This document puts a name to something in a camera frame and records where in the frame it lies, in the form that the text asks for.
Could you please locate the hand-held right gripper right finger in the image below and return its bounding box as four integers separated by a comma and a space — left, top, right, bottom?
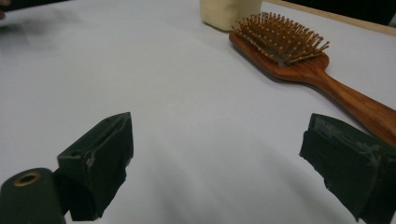
299, 113, 396, 223

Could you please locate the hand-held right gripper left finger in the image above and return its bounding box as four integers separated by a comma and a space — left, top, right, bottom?
56, 111, 134, 222

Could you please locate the wooden paddle hairbrush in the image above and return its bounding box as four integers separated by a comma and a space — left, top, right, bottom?
228, 11, 396, 147

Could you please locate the cream square container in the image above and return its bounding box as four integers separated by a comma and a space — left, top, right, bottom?
199, 0, 264, 33

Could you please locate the white mat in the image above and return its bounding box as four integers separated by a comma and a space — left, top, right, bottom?
0, 0, 396, 224

